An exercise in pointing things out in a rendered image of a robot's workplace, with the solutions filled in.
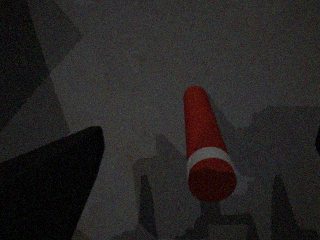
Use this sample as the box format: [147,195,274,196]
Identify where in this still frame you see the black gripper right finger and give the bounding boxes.
[315,127,320,155]

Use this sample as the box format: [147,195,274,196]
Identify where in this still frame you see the red peg with white band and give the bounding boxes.
[183,85,237,203]

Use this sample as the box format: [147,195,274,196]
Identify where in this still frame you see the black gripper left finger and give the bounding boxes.
[0,127,105,240]

